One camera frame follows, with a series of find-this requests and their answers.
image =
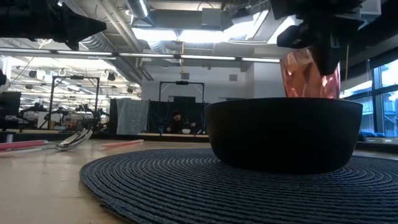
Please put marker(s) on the round silver air duct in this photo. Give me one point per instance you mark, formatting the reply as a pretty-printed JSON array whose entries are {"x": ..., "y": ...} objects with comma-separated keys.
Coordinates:
[{"x": 138, "y": 7}]

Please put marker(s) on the round dark blue woven placemat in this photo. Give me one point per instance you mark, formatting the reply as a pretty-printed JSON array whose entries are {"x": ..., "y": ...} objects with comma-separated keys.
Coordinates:
[{"x": 186, "y": 186}]

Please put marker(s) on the black neighbour robot arm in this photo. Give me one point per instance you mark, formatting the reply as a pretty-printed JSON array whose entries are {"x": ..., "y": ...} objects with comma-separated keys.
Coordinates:
[
  {"x": 34, "y": 109},
  {"x": 90, "y": 113}
]

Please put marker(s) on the orange translucent cup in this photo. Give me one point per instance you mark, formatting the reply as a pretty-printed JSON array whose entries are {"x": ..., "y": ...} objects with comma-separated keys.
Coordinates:
[{"x": 301, "y": 77}]

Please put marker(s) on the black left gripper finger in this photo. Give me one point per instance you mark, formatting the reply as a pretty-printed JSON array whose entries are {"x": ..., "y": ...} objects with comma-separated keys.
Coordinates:
[{"x": 77, "y": 28}]

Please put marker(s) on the black bowl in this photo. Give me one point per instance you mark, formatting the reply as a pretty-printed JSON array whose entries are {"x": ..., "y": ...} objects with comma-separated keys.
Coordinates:
[{"x": 280, "y": 133}]

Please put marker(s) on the person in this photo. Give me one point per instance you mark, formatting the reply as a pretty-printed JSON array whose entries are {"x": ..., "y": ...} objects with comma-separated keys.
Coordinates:
[{"x": 177, "y": 123}]

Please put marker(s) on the large ribbed air duct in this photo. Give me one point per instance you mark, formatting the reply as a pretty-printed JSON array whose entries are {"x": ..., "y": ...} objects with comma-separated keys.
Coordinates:
[{"x": 99, "y": 43}]

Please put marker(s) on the grey fabric cover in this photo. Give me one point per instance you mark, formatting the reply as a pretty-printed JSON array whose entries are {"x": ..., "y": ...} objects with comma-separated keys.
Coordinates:
[{"x": 132, "y": 115}]

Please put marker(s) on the long white light bar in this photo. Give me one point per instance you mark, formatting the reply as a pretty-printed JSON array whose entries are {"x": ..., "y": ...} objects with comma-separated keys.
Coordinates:
[{"x": 146, "y": 55}]

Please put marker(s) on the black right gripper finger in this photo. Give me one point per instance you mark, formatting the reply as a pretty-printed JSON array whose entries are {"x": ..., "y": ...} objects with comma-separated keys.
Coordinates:
[
  {"x": 328, "y": 53},
  {"x": 295, "y": 37}
]

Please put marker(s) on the dark monitor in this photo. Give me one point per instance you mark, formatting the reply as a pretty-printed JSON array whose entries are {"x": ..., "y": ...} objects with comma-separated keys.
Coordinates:
[{"x": 11, "y": 104}]

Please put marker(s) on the large window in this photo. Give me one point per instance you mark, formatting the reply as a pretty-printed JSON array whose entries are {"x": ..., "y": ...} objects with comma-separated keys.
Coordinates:
[{"x": 385, "y": 102}]

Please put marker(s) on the black partition screen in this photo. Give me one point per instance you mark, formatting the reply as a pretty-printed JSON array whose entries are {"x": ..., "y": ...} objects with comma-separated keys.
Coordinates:
[{"x": 157, "y": 116}]

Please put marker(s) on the small white bowl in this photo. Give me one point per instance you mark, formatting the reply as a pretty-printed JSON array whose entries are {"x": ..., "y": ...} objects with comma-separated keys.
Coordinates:
[{"x": 186, "y": 131}]

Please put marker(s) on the black station frame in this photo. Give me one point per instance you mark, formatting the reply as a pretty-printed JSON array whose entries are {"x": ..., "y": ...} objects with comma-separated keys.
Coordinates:
[
  {"x": 182, "y": 82},
  {"x": 74, "y": 77}
]

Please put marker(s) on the wall vent grille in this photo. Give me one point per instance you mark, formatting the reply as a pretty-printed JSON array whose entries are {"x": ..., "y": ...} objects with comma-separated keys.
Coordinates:
[
  {"x": 185, "y": 76},
  {"x": 233, "y": 77}
]

